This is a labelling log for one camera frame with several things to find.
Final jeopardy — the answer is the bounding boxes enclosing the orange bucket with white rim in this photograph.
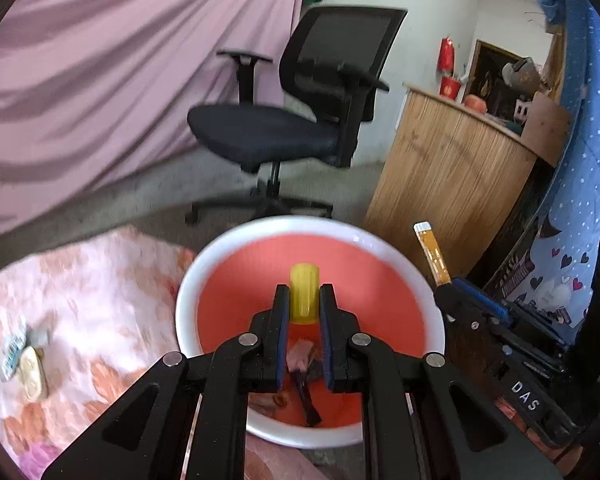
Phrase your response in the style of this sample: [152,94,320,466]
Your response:
[175,215,447,451]

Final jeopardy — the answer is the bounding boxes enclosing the yellow plastic cap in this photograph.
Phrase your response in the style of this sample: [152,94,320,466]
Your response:
[290,262,322,325]

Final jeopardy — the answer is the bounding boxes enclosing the brown wrapper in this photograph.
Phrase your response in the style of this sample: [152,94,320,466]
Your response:
[252,392,288,413]

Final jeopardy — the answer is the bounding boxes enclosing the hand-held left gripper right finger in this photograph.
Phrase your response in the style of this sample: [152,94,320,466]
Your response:
[319,284,563,480]

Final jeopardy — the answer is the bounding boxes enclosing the pink hanging sheet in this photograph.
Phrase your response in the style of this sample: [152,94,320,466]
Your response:
[0,0,321,246]

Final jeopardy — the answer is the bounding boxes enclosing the wooden cabinet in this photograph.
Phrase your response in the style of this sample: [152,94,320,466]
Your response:
[364,84,571,281]

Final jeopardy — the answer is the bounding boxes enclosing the orange stick sachet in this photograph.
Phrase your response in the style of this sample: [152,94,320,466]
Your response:
[413,221,453,286]

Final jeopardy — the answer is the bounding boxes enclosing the blue dotted curtain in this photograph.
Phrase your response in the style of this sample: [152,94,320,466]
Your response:
[480,0,600,341]

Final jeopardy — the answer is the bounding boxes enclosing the floral blanket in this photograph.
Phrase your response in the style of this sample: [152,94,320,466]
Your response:
[0,225,331,480]

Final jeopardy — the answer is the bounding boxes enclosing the black office chair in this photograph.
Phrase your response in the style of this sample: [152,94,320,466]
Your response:
[186,5,409,226]

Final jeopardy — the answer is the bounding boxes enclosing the pink wrapper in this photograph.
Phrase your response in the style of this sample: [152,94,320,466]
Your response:
[286,339,317,373]

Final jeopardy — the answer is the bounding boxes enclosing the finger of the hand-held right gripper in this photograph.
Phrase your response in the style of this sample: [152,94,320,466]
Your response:
[432,281,511,356]
[452,277,553,342]

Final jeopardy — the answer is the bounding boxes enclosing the red hanging ornament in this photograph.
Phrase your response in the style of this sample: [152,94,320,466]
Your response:
[438,36,456,72]

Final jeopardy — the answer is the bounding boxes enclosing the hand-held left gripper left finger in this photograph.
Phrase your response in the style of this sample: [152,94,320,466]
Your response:
[40,284,292,480]

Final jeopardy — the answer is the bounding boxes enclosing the cream packet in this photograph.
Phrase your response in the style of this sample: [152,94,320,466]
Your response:
[19,347,49,402]

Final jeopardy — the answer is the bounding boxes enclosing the white blue packet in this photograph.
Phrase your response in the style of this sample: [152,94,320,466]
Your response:
[0,322,31,381]

